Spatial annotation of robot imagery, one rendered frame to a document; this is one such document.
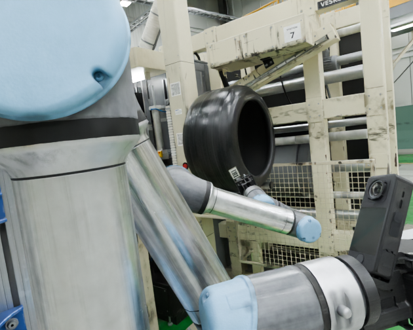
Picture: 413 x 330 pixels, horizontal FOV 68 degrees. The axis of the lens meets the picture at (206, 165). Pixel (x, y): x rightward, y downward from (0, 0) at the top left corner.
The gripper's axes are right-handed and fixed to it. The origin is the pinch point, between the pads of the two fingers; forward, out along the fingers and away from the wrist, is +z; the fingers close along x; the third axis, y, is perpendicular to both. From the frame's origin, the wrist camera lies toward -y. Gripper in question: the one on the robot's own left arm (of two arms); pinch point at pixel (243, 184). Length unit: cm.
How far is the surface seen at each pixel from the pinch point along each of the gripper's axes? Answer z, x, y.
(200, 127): 20.9, 5.1, 28.1
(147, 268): 41, 69, -35
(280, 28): 44, -57, 53
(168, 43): 61, -1, 74
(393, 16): 425, -404, 1
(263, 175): 30.5, -14.6, -11.9
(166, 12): 63, -7, 89
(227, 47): 65, -32, 58
